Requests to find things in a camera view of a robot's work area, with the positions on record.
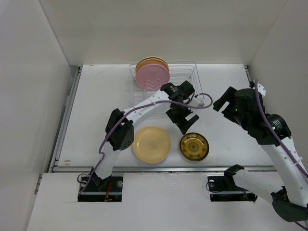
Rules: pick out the orange plate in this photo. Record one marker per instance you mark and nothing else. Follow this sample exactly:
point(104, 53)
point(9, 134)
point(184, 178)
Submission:
point(151, 61)

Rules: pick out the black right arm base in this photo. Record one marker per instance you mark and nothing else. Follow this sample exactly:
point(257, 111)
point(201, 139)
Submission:
point(222, 190)

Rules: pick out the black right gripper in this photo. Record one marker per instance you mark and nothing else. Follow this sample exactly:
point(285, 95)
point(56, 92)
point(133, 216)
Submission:
point(229, 96)

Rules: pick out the white wire dish rack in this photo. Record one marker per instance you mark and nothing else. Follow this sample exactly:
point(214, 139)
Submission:
point(180, 71)

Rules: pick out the pink plate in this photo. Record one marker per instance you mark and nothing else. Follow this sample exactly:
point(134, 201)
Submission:
point(152, 76)

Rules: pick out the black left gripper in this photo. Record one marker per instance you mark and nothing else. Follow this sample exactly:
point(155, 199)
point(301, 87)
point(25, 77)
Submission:
point(183, 126)

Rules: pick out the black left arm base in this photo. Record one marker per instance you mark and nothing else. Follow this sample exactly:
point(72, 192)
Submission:
point(109, 191)

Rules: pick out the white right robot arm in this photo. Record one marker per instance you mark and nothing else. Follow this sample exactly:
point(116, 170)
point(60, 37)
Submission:
point(290, 200)

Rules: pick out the yellow patterned dark plate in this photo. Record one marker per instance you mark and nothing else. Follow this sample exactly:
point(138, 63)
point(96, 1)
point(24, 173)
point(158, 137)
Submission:
point(194, 147)

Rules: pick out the pale yellow plate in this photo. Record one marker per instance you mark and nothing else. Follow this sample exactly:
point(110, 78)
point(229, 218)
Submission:
point(152, 145)

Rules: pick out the cream plate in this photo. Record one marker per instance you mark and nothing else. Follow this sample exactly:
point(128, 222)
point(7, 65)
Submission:
point(152, 57)

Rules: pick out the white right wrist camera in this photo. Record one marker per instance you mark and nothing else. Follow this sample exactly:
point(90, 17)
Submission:
point(261, 89)

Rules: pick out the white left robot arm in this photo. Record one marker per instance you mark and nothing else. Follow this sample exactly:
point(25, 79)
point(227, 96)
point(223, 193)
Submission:
point(121, 124)

